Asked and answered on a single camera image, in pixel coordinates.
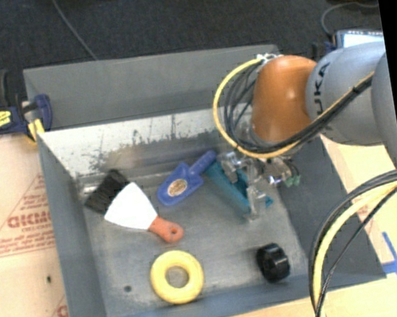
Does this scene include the brown cardboard board red print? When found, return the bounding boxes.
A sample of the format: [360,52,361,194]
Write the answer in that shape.
[0,127,70,317]

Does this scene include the black bristle brush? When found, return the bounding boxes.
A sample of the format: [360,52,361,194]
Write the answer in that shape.
[78,166,135,218]

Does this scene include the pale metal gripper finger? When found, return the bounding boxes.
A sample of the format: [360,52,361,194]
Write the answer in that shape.
[218,149,246,189]
[243,183,269,222]

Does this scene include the yellow foam ring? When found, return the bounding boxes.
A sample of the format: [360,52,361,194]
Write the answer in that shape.
[146,245,209,310]

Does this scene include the teal flat block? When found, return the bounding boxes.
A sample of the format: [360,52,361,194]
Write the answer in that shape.
[204,153,277,224]

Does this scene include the blue toy shovel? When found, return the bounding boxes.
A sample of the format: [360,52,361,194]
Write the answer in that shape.
[150,148,225,209]

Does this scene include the white scraper with pink handle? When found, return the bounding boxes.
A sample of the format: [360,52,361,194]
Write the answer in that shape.
[98,174,187,253]

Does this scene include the grey metal bin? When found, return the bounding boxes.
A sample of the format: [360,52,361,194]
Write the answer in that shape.
[21,18,391,317]

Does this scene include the black round knob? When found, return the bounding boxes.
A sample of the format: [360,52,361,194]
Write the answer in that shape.
[254,240,293,287]

